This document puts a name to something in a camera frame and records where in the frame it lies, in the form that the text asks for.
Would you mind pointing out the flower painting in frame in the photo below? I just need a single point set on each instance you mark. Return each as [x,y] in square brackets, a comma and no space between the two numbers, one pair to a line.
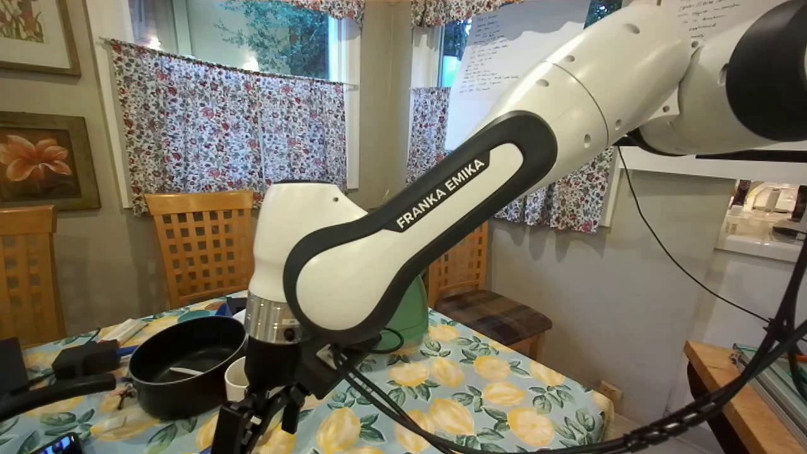
[47,160]

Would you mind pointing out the wooden side table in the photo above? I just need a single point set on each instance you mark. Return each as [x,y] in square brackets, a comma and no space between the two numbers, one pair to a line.
[753,421]

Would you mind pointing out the lemon print tablecloth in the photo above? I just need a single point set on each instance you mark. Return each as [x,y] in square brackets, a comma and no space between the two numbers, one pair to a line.
[455,384]

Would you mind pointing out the left wooden lattice chair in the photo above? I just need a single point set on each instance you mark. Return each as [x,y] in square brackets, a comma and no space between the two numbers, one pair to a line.
[29,281]

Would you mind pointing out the floral curtain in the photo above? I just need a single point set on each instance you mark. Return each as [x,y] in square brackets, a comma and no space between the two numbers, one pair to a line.
[574,202]
[205,128]

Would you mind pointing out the green and white container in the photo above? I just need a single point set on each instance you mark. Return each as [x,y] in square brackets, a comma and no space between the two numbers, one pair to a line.
[409,321]

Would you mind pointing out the middle wooden lattice chair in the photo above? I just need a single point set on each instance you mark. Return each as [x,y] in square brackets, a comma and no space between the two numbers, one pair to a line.
[205,240]

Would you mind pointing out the right wooden cushioned chair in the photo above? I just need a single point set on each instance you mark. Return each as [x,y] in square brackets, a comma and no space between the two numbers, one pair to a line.
[458,286]

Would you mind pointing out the white ceramic mug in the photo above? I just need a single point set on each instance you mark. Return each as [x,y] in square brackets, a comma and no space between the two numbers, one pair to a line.
[236,381]

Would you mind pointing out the black power adapter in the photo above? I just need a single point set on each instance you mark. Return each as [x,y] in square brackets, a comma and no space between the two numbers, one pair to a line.
[87,359]

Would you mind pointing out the left floral curtain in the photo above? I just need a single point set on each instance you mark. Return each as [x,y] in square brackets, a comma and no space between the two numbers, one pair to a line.
[205,128]

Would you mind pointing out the black frying pan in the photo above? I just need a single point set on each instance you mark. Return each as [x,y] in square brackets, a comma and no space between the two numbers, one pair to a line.
[178,374]

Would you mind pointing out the wooden lattice chair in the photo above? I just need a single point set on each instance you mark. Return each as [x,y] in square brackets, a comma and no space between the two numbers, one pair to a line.
[205,240]
[29,281]

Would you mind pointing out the white paper sheet on window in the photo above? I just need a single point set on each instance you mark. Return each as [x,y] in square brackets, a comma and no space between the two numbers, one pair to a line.
[505,46]

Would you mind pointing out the upper framed picture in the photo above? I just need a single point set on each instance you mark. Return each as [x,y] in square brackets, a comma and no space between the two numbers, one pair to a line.
[36,36]

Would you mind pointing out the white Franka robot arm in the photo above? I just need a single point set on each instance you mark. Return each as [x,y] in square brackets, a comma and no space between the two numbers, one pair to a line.
[329,277]

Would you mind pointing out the black phone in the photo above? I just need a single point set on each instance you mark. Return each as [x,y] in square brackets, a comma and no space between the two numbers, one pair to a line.
[62,446]

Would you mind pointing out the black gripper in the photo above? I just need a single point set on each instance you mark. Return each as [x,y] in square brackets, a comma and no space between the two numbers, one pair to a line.
[300,368]

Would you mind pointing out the right floral curtain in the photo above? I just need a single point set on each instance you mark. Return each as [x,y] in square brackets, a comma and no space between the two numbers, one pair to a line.
[574,202]

